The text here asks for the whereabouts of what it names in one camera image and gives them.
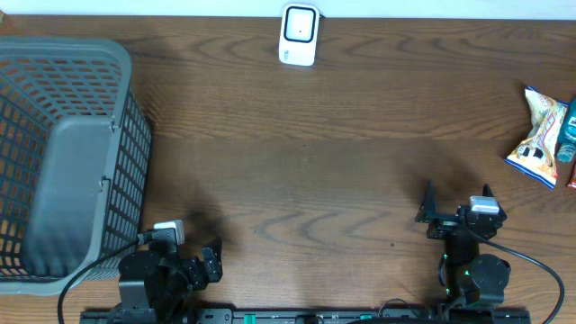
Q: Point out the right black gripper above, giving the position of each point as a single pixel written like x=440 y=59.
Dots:
x=427 y=211

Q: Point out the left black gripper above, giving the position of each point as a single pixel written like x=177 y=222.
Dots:
x=198 y=277

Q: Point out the yellow noodle snack bag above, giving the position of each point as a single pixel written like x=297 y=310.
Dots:
x=534 y=156

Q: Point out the red chocolate bar wrapper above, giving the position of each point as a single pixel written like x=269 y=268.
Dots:
x=572 y=182

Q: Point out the teal mouthwash bottle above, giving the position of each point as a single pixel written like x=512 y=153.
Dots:
x=566 y=139

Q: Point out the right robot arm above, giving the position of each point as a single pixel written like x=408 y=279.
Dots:
x=473 y=280

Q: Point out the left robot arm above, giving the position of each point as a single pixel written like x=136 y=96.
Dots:
x=155 y=283

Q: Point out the white barcode scanner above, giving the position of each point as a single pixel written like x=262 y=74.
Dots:
x=299 y=35

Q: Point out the grey plastic basket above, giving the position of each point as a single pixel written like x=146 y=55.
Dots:
x=75 y=149

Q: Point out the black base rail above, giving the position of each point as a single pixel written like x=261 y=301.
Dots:
x=387 y=315

